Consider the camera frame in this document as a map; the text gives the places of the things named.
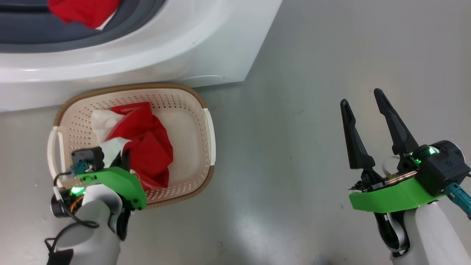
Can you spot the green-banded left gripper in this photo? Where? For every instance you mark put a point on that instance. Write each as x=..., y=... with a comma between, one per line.
x=121, y=180

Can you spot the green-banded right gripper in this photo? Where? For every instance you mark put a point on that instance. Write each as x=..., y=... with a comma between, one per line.
x=393, y=197

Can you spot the red and white garment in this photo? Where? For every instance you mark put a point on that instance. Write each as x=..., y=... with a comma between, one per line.
x=147, y=147
x=84, y=11

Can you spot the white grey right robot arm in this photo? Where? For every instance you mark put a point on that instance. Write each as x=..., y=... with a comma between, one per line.
x=430, y=239

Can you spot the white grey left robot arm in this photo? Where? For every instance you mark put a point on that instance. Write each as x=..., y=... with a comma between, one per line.
x=88, y=228

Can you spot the cream perforated laundry basket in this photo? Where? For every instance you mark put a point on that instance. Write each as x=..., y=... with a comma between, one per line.
x=184, y=121

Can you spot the white front-load washing machine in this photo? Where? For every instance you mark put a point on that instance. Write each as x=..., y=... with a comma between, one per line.
x=184, y=44

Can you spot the grey rubber door gasket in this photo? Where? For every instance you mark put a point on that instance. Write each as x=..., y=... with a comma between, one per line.
x=36, y=33

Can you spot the round white filter cover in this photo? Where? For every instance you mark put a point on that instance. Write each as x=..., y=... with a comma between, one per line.
x=202, y=79

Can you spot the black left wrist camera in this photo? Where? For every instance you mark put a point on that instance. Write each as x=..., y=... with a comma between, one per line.
x=88, y=156

